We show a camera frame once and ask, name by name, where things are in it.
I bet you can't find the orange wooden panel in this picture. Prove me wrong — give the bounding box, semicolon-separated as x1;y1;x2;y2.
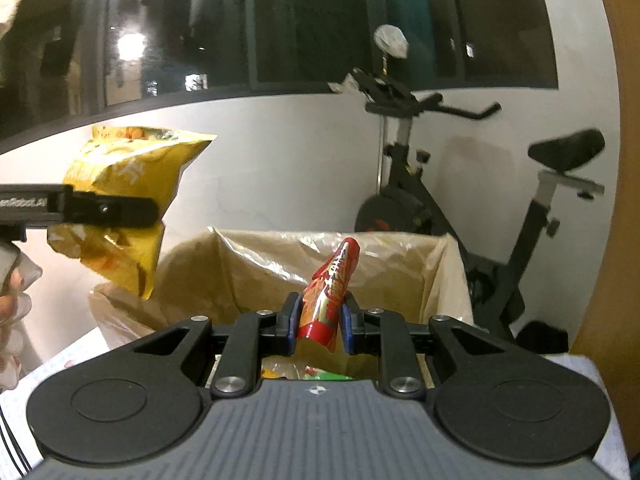
570;0;640;461

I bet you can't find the clear plastic box liner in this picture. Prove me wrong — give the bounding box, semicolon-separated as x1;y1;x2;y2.
89;226;463;348

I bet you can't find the black cable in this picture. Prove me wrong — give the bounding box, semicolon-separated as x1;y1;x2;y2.
0;400;28;478

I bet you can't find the black exercise bike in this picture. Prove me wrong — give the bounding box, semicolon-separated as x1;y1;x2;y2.
327;67;607;357

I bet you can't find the white plastic bag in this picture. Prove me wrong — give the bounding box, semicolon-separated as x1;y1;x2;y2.
374;24;411;59

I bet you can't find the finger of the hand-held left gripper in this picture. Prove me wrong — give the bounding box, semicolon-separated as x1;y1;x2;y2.
62;186;160;229

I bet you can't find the yellow chip bag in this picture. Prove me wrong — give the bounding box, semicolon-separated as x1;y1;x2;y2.
47;126;219;302

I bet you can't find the dark glass window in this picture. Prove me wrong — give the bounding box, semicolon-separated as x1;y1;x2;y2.
0;0;559;142

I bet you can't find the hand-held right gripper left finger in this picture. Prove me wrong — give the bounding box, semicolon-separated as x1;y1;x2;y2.
132;292;304;400

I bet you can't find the brown cardboard box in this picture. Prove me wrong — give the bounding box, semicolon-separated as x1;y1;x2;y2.
159;226;476;388

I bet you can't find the green snack packet orange print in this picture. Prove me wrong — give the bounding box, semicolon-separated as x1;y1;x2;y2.
304;367;357;382

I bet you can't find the crumpled white paper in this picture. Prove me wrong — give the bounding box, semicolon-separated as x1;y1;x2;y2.
327;73;362;95

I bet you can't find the person's left hand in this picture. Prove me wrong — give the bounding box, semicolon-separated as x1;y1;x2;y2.
0;242;44;392

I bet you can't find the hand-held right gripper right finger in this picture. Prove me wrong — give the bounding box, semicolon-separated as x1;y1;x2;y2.
340;292;521;400

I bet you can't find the red shiny snack packet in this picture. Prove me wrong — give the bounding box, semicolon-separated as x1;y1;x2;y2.
296;237;362;356

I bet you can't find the striped white bed sheet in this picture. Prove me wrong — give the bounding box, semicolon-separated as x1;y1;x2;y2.
0;327;632;480

